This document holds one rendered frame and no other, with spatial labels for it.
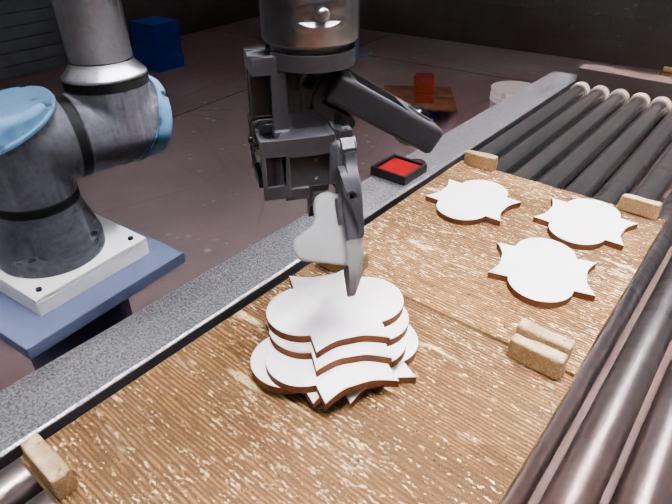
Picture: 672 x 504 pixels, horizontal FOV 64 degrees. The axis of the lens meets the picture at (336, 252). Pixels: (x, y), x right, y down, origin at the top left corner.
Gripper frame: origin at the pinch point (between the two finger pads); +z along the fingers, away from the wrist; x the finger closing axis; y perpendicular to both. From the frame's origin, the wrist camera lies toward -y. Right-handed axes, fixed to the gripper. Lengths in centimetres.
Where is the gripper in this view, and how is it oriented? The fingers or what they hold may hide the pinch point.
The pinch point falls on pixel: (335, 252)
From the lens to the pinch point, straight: 54.3
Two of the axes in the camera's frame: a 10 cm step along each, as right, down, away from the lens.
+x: 2.7, 5.3, -8.0
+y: -9.6, 1.5, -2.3
